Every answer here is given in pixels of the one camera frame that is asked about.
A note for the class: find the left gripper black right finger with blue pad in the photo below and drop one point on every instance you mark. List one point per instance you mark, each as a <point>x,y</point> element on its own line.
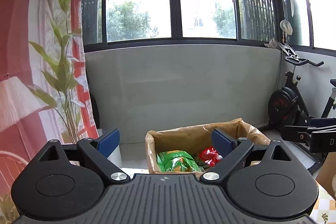
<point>258,182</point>

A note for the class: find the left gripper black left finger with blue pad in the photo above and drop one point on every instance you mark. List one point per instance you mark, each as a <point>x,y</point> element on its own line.
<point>63,181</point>

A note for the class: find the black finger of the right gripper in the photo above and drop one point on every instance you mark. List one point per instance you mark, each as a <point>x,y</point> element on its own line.
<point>295,133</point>

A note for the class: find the red snack bag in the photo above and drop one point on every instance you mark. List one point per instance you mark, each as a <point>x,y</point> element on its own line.
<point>208,157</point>

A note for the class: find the black exercise bike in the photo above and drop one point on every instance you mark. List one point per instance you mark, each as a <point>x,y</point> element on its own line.
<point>286,106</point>

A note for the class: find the white plastic bin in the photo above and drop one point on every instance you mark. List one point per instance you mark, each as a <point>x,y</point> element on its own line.
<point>108,144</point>

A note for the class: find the checkered floral tablecloth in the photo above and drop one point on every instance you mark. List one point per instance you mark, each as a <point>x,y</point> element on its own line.
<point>324,210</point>

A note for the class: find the taped brown cardboard box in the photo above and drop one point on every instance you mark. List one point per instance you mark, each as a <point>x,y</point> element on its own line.
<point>234,141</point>

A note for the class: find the red floral curtain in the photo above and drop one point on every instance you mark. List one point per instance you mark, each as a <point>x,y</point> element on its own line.
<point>44,87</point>

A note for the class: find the bright green snack bag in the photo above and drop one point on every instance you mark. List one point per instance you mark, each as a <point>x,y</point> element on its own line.
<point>177,161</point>

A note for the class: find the window frame with glass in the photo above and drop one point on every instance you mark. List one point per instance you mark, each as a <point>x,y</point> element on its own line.
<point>111,24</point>

